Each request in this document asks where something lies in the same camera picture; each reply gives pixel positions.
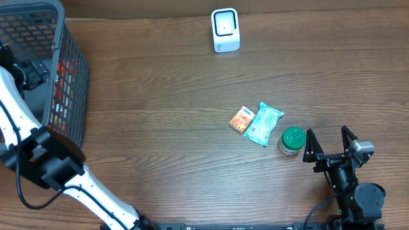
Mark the white barcode scanner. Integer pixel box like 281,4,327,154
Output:
211,8,240,53

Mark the long orange noodle package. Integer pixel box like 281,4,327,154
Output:
48,61,76,134

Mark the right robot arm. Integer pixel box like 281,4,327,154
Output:
302,126,386,229

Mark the grey plastic mesh basket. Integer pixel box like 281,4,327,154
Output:
1,0,89,146

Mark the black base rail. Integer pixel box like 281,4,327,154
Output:
157,222,385,230

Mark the green lid white jar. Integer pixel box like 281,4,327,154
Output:
277,126,306,155

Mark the small orange box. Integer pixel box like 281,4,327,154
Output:
229,106,256,134

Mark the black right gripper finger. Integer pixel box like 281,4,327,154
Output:
303,129,324,162
341,125,359,152

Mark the teal snack packet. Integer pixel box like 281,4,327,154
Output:
243,102,284,146

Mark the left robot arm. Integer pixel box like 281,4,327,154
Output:
1,45,158,229

